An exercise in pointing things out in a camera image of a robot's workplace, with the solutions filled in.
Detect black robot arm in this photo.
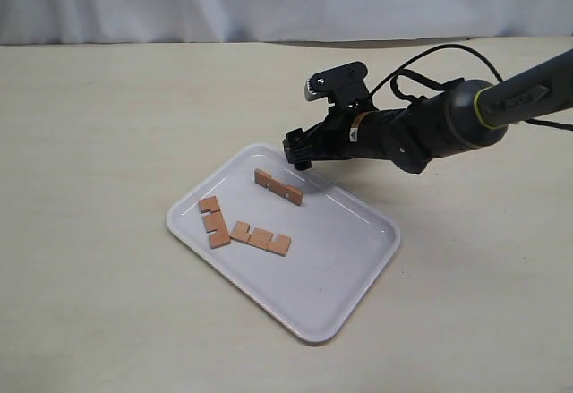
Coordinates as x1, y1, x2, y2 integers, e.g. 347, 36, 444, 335
283, 51, 572, 174

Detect white fabric backdrop curtain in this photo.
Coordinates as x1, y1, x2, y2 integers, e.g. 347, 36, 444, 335
1, 0, 572, 45

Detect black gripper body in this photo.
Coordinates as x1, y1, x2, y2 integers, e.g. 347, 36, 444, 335
299, 113, 357, 162

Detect notched wooden piece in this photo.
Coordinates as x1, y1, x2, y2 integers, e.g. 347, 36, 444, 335
253, 168, 303, 206
230, 221, 292, 257
198, 196, 231, 249

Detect black cable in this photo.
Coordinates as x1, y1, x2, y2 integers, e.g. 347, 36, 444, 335
369, 43, 573, 132

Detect white plastic tray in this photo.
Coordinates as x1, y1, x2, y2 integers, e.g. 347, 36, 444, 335
166, 143, 400, 344

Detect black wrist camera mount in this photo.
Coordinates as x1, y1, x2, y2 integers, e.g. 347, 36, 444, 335
304, 61, 369, 109

